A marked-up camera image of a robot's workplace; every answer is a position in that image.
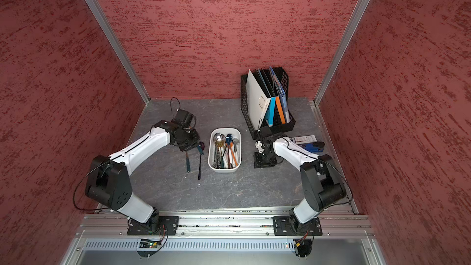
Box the left aluminium corner post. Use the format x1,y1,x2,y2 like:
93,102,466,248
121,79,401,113
85,0,151,105

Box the aluminium corner post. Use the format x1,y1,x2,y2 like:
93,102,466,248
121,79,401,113
85,0,151,105
314,0,370,107

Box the orange folder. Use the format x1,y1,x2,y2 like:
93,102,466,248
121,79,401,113
275,96,286,124

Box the gold spoon green handle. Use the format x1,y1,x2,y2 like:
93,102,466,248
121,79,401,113
216,136,225,169

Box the white rectangular storage box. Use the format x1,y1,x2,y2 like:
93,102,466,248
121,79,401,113
207,128,242,173

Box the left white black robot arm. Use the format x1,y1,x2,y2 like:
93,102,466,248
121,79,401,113
85,120,200,225

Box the right aluminium corner post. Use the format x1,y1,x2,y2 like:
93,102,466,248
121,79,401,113
314,0,370,107

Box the black mesh file holder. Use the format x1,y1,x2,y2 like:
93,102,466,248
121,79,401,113
240,67,296,140

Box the blue white flat box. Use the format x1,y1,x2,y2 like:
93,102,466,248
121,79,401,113
290,135,317,145

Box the teal folder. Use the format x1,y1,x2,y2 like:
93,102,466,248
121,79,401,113
258,69,276,127

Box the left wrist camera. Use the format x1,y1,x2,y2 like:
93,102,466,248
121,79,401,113
172,109,197,130

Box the orange spoon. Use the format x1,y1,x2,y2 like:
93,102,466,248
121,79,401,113
229,142,238,169

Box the blue metallic handle utensil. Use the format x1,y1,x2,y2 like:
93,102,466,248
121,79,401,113
224,134,233,169

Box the large mirror steel spoon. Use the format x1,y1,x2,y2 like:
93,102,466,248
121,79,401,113
213,132,223,147

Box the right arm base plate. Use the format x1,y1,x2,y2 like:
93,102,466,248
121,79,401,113
272,216,323,236

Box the steel spoon white handle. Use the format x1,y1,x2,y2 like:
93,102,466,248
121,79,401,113
233,138,239,167

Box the aluminium front rail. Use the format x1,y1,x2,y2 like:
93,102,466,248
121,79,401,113
75,211,374,239

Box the blue folder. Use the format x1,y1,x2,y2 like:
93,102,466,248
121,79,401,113
269,66,291,123

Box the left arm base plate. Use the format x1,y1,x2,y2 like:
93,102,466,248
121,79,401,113
127,216,180,236

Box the white folder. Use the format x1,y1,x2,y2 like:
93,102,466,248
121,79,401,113
246,71,271,130

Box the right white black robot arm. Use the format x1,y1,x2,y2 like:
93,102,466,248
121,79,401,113
255,134,347,225

